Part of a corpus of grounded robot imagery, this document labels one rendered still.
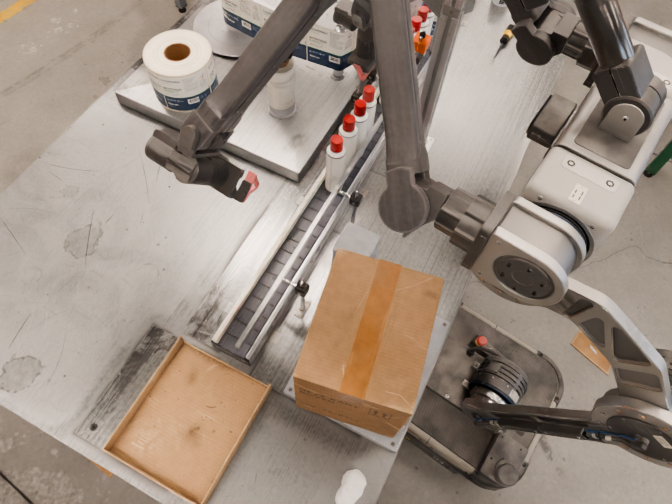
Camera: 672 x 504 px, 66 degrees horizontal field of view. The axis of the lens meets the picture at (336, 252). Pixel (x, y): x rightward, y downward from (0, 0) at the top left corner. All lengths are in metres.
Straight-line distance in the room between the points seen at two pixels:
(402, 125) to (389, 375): 0.49
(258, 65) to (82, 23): 2.81
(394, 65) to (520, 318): 1.78
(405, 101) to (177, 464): 0.94
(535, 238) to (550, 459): 1.63
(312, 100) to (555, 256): 1.14
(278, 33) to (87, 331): 0.92
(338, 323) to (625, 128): 0.61
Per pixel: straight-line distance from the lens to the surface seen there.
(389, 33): 0.82
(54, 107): 3.23
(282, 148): 1.61
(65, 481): 2.31
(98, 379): 1.43
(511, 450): 1.97
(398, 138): 0.81
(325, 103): 1.73
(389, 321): 1.08
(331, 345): 1.05
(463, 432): 1.97
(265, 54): 0.91
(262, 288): 1.36
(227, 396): 1.33
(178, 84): 1.67
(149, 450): 1.35
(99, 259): 1.56
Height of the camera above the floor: 2.12
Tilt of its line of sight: 61 degrees down
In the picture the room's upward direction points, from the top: 5 degrees clockwise
